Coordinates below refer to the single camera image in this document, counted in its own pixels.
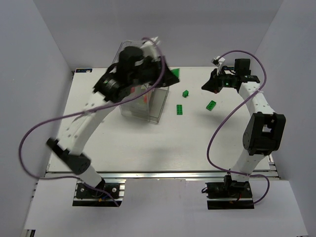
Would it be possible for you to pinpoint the green square brick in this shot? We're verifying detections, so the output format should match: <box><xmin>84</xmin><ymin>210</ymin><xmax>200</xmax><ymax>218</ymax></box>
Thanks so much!
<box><xmin>171</xmin><ymin>68</ymin><xmax>180</xmax><ymax>78</ymax></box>

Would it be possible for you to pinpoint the small green cube brick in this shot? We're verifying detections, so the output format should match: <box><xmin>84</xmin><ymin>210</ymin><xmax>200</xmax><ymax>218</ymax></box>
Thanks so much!
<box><xmin>182</xmin><ymin>90</ymin><xmax>189</xmax><ymax>98</ymax></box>

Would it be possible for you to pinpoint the dark green long brick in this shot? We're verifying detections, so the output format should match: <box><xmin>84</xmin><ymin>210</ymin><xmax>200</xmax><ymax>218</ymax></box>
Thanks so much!
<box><xmin>176</xmin><ymin>104</ymin><xmax>183</xmax><ymax>115</ymax></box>

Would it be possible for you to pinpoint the clear plastic drawer cover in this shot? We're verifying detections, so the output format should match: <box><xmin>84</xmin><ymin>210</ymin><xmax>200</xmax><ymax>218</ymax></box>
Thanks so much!
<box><xmin>113</xmin><ymin>37</ymin><xmax>169</xmax><ymax>123</ymax></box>

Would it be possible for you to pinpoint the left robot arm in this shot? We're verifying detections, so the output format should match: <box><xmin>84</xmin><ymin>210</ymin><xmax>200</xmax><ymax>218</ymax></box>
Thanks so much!
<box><xmin>46</xmin><ymin>44</ymin><xmax>180</xmax><ymax>191</ymax></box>

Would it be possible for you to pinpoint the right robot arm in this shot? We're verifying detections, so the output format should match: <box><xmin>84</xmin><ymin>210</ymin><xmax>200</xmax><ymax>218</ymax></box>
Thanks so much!
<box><xmin>202</xmin><ymin>57</ymin><xmax>286</xmax><ymax>189</ymax></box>

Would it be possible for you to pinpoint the left blue table label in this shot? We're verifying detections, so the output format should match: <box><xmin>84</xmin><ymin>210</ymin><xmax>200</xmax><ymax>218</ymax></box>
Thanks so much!
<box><xmin>75</xmin><ymin>68</ymin><xmax>92</xmax><ymax>73</ymax></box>

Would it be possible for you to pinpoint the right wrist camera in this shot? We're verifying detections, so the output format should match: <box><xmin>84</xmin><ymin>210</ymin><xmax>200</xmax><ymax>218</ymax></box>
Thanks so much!
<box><xmin>211</xmin><ymin>56</ymin><xmax>225</xmax><ymax>75</ymax></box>

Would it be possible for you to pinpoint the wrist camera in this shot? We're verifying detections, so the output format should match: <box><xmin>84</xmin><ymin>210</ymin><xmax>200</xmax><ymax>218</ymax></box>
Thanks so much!
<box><xmin>140</xmin><ymin>37</ymin><xmax>160</xmax><ymax>60</ymax></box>
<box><xmin>211</xmin><ymin>56</ymin><xmax>225</xmax><ymax>75</ymax></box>

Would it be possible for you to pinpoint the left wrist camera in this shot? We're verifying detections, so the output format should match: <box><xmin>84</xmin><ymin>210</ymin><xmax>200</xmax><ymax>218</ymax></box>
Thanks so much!
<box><xmin>140</xmin><ymin>37</ymin><xmax>160</xmax><ymax>60</ymax></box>

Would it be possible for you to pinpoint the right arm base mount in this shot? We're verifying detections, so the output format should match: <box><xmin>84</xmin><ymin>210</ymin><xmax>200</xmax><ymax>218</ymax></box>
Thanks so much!
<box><xmin>201</xmin><ymin>182</ymin><xmax>254</xmax><ymax>210</ymax></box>

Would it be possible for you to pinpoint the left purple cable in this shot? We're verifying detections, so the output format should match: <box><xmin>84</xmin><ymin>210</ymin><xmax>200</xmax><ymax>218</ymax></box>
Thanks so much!
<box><xmin>19</xmin><ymin>37</ymin><xmax>165</xmax><ymax>207</ymax></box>

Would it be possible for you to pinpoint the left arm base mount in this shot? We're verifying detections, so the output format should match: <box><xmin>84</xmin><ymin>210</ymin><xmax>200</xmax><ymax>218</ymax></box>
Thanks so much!
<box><xmin>72</xmin><ymin>183</ymin><xmax>123</xmax><ymax>207</ymax></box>

